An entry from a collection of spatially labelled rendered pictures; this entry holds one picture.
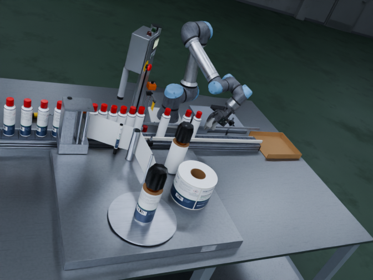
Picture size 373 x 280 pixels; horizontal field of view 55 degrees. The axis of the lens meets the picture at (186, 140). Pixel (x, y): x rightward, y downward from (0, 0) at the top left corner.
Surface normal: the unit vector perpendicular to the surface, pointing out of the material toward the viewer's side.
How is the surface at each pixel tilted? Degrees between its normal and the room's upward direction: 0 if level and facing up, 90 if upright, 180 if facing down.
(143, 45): 90
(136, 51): 90
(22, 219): 0
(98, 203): 0
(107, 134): 90
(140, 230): 0
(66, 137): 90
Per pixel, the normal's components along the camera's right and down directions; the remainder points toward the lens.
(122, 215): 0.29, -0.79
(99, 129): -0.12, 0.52
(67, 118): 0.34, 0.61
